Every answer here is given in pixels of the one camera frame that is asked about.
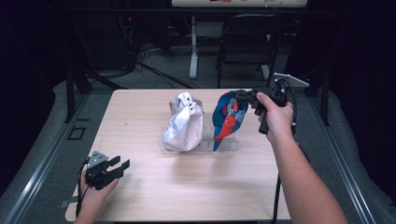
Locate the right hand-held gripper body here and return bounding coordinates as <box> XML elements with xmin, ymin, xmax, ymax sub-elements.
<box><xmin>248</xmin><ymin>72</ymin><xmax>311</xmax><ymax>135</ymax></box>

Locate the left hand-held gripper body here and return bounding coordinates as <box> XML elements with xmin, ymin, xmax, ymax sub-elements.
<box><xmin>84</xmin><ymin>150</ymin><xmax>114</xmax><ymax>191</ymax></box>

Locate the blue baseball cap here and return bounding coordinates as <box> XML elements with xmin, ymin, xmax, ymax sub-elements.
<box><xmin>212</xmin><ymin>90</ymin><xmax>250</xmax><ymax>153</ymax></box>

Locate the white baseball cap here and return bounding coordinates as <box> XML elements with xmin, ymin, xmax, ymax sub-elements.
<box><xmin>162</xmin><ymin>91</ymin><xmax>205</xmax><ymax>153</ymax></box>

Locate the person's left hand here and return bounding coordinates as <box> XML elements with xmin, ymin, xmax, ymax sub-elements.
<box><xmin>79</xmin><ymin>169</ymin><xmax>120</xmax><ymax>218</ymax></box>

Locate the person's right hand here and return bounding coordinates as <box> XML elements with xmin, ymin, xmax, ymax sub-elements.
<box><xmin>255</xmin><ymin>91</ymin><xmax>295</xmax><ymax>145</ymax></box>

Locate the black metal stand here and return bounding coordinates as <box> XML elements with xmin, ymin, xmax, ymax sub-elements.
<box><xmin>292</xmin><ymin>66</ymin><xmax>331</xmax><ymax>127</ymax></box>
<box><xmin>64</xmin><ymin>65</ymin><xmax>129</xmax><ymax>123</ymax></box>

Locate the black folding chair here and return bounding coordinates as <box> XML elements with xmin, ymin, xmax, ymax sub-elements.
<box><xmin>216</xmin><ymin>12</ymin><xmax>290</xmax><ymax>90</ymax></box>

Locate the white desk leg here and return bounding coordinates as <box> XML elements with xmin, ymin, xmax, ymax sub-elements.
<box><xmin>189</xmin><ymin>16</ymin><xmax>200</xmax><ymax>80</ymax></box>

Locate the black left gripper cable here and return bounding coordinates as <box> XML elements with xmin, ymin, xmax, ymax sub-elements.
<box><xmin>75</xmin><ymin>157</ymin><xmax>92</xmax><ymax>218</ymax></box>

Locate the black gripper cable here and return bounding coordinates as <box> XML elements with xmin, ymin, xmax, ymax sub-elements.
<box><xmin>272</xmin><ymin>77</ymin><xmax>312</xmax><ymax>224</ymax></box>
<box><xmin>75</xmin><ymin>157</ymin><xmax>92</xmax><ymax>218</ymax></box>

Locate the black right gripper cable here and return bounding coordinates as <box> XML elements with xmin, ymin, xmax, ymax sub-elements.
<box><xmin>272</xmin><ymin>77</ymin><xmax>312</xmax><ymax>224</ymax></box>

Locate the aluminium floor rail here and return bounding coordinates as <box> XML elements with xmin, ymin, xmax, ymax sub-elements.
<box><xmin>306</xmin><ymin>92</ymin><xmax>378</xmax><ymax>224</ymax></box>
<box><xmin>2</xmin><ymin>92</ymin><xmax>92</xmax><ymax>224</ymax></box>

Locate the bundle of floor cables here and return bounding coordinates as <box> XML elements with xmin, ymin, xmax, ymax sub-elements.
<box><xmin>134</xmin><ymin>41</ymin><xmax>202</xmax><ymax>91</ymax></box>

